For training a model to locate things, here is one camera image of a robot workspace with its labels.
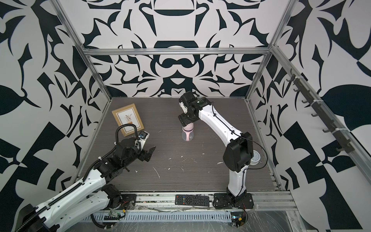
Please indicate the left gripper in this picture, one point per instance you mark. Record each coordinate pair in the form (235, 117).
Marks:
(144, 156)

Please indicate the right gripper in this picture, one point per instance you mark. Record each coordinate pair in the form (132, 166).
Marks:
(183, 120)

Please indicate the clear baby bottle body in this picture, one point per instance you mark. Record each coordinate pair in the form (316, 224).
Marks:
(187, 136)

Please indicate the pink bottle cap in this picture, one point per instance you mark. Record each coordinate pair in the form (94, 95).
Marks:
(189, 127)

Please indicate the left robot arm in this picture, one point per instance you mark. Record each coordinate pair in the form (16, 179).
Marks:
(92, 193)

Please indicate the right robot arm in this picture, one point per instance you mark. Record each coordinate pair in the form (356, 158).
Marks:
(239, 146)

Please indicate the black remote control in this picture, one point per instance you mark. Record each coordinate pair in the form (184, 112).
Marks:
(192, 200)

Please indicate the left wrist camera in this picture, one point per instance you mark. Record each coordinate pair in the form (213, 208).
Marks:
(143, 136)

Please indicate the wooden picture frame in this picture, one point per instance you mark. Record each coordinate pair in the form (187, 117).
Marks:
(128, 115)

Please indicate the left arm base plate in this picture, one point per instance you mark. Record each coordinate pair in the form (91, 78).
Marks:
(128, 201)

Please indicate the white cable duct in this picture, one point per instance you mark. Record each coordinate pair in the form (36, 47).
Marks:
(210, 216)

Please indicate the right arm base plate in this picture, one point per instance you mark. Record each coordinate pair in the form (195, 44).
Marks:
(228, 201)

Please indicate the wall hook rail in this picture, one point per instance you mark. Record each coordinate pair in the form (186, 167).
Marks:
(333, 126)

